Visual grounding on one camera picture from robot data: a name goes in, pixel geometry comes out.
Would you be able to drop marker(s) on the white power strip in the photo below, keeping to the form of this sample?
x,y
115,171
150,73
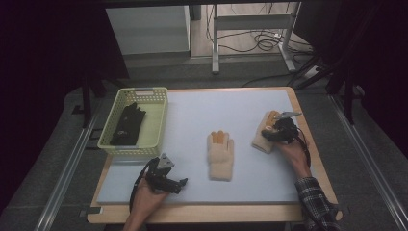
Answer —
x,y
311,72

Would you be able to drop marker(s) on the white cabinet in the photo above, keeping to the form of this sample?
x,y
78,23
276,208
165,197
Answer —
x,y
150,29

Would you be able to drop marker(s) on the yellow-green plastic basket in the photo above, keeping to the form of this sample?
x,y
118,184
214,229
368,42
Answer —
x,y
154,128

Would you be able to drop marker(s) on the beige knit glove orange fingertips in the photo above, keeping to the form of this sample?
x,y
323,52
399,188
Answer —
x,y
220,157
261,142

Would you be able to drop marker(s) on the dark stand leg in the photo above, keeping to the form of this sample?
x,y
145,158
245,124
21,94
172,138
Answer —
x,y
349,99
86,102

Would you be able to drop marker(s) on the white foam mat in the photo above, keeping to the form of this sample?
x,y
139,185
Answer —
x,y
192,112

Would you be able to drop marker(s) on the grey metal desk frame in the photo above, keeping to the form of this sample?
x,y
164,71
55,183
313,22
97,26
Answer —
x,y
253,22

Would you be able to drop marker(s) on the plaid shirt sleeve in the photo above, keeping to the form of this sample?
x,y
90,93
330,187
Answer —
x,y
316,205

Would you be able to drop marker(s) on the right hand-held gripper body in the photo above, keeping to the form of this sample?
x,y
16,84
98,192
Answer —
x,y
287,128

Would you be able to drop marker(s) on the aluminium floor rail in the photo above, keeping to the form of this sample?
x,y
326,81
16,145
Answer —
x,y
369,163
64,173

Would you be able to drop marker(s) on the plain black glove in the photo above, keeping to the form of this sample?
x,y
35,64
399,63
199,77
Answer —
x,y
115,140

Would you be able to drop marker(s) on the black glove with small logo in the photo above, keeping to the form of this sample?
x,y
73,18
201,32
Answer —
x,y
130,122

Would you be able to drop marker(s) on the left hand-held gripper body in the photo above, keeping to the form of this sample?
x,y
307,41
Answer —
x,y
160,176

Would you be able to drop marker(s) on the person's left hand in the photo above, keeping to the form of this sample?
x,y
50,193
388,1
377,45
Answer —
x,y
146,199

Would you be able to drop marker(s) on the person's right hand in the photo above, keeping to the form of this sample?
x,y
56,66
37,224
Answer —
x,y
293,154

